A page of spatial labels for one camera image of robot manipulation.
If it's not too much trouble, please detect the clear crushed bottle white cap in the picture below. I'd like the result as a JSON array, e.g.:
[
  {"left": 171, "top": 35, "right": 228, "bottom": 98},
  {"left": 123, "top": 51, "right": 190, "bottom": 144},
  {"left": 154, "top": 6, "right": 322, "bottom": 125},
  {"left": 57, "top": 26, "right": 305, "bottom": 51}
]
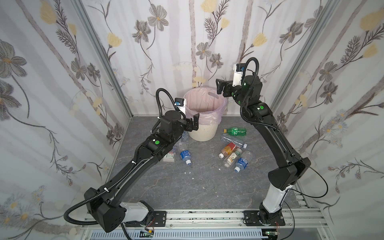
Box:
[{"left": 221, "top": 134, "right": 248, "bottom": 149}]

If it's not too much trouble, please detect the red yellow label tea bottle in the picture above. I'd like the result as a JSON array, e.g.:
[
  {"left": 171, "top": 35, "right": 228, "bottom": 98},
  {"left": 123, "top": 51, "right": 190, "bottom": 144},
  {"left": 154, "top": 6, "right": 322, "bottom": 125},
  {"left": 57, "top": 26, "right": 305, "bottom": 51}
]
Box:
[{"left": 219, "top": 143, "right": 237, "bottom": 159}]

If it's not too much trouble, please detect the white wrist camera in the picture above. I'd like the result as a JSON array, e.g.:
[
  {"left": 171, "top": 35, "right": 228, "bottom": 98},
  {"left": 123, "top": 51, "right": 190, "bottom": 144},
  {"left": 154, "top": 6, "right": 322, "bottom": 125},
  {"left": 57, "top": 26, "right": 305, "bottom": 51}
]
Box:
[
  {"left": 232, "top": 63, "right": 245, "bottom": 87},
  {"left": 175, "top": 98, "right": 187, "bottom": 114}
]

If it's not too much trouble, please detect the black corrugated cable hose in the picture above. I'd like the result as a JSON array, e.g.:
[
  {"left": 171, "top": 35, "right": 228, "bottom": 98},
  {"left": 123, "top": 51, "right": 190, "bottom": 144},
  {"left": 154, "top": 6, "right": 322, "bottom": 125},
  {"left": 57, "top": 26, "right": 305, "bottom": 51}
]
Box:
[{"left": 63, "top": 88, "right": 187, "bottom": 226}]

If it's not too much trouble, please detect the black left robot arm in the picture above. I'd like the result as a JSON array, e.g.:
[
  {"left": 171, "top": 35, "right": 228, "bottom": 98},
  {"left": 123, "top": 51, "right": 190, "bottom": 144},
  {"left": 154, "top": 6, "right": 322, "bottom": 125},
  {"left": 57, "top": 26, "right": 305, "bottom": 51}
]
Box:
[{"left": 64, "top": 88, "right": 200, "bottom": 233}]

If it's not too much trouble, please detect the square clear bottle white cap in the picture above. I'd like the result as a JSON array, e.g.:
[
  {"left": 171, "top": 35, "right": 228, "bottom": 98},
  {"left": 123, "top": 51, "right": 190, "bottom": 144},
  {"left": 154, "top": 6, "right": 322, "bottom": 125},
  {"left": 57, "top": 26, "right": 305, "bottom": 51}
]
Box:
[{"left": 163, "top": 150, "right": 176, "bottom": 163}]

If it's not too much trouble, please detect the cream plastic waste bin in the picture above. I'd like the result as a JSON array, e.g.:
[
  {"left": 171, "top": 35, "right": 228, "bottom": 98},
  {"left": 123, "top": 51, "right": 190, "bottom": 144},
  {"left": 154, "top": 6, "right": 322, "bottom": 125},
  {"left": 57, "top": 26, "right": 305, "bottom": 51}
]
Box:
[{"left": 188, "top": 124, "right": 219, "bottom": 142}]

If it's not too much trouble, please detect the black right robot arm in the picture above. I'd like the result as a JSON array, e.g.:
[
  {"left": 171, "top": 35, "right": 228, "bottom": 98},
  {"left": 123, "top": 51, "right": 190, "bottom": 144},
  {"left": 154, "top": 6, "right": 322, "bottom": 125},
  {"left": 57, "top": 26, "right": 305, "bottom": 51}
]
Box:
[{"left": 216, "top": 57, "right": 311, "bottom": 226}]

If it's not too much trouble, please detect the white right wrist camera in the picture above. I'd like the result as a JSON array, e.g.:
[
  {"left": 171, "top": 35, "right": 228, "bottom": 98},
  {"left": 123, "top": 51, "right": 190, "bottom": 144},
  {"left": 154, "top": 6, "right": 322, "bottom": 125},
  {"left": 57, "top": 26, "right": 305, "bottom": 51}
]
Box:
[{"left": 232, "top": 63, "right": 245, "bottom": 87}]

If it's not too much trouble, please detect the green bottle yellow cap right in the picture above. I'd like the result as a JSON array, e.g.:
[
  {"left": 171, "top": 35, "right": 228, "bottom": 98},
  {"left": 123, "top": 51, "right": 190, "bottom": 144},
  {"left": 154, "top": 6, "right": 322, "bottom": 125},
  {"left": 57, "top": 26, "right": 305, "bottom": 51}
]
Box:
[{"left": 224, "top": 127, "right": 247, "bottom": 136}]

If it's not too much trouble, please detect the pink bin liner bag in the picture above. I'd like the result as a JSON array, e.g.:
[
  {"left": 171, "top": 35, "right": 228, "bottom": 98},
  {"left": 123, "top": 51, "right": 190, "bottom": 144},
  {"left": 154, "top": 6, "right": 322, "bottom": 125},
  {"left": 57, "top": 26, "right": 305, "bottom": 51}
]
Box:
[{"left": 184, "top": 87, "right": 228, "bottom": 125}]

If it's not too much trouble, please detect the white slotted cable duct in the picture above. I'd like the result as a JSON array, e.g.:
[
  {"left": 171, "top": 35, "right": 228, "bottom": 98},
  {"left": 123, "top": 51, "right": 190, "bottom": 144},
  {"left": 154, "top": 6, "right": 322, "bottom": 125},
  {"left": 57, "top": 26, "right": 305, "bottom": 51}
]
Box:
[{"left": 89, "top": 229, "right": 265, "bottom": 240}]

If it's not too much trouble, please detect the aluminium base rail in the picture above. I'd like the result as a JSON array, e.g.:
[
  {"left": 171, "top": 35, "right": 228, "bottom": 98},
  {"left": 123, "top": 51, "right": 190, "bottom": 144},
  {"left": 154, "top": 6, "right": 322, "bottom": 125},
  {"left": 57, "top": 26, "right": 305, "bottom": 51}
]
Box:
[{"left": 77, "top": 208, "right": 334, "bottom": 240}]

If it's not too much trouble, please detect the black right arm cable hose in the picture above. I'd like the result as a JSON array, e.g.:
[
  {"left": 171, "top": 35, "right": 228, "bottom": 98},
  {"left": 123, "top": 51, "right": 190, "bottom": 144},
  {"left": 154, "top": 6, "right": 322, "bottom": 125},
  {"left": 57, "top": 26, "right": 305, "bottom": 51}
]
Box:
[{"left": 239, "top": 56, "right": 260, "bottom": 109}]

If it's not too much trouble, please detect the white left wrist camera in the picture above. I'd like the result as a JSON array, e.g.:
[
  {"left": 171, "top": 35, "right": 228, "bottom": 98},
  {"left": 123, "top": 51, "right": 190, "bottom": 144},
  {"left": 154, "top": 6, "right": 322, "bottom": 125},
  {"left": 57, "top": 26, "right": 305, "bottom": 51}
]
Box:
[{"left": 175, "top": 98, "right": 187, "bottom": 114}]

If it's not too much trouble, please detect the clear bottle green white label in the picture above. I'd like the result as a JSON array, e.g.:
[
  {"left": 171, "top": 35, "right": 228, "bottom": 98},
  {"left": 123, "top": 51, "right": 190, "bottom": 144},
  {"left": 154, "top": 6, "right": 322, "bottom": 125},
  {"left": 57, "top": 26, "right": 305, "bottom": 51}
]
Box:
[{"left": 224, "top": 148, "right": 242, "bottom": 168}]

